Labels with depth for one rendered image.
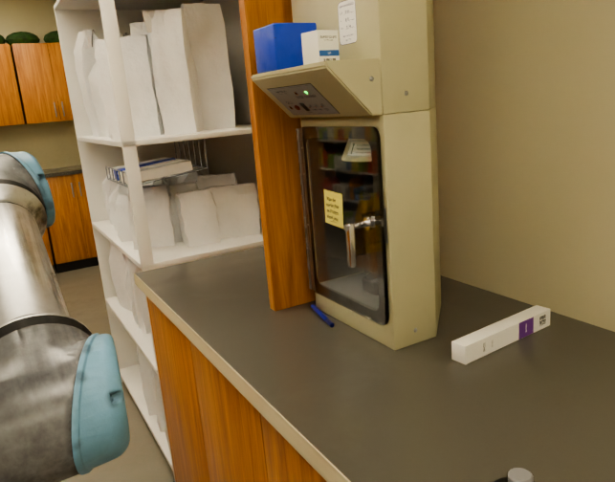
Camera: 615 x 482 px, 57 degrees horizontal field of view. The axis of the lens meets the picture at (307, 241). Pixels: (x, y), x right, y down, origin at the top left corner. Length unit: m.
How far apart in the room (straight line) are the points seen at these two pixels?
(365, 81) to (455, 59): 0.54
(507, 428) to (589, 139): 0.64
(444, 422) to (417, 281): 0.33
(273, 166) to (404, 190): 0.38
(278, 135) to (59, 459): 0.99
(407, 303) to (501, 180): 0.45
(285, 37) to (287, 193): 0.39
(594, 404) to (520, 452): 0.19
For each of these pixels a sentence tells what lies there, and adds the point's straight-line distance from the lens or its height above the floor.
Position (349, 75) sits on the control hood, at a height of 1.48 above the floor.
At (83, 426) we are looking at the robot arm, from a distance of 0.54.
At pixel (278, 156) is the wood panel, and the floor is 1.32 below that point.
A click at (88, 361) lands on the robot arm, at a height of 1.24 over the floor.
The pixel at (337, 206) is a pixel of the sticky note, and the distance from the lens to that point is 1.23.
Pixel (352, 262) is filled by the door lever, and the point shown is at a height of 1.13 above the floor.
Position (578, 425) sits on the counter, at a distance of 0.99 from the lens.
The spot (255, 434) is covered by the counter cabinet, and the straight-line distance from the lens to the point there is 1.25.
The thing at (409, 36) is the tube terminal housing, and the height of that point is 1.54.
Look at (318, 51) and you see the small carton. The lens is 1.11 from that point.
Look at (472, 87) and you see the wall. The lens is 1.52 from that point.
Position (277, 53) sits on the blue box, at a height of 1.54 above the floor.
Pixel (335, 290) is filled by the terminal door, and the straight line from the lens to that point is 1.31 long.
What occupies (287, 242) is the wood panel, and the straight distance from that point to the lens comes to 1.42.
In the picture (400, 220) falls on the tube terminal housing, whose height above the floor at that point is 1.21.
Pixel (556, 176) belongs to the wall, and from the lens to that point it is 1.38.
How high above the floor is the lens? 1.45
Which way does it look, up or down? 14 degrees down
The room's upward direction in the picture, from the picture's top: 5 degrees counter-clockwise
